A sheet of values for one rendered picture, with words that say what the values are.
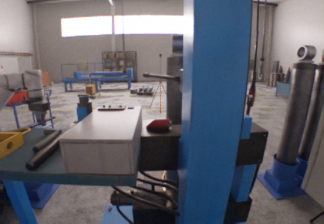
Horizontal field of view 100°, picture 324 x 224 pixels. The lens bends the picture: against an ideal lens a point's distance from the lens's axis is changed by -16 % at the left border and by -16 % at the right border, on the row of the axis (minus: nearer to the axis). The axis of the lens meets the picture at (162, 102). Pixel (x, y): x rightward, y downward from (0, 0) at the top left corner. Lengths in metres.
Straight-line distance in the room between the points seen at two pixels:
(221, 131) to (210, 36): 0.30
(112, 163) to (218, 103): 0.39
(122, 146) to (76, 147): 0.15
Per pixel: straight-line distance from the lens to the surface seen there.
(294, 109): 2.03
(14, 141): 0.92
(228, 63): 0.53
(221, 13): 0.54
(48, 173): 0.67
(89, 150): 0.55
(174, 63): 1.27
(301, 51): 2.13
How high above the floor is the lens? 1.41
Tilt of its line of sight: 13 degrees down
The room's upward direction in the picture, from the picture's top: straight up
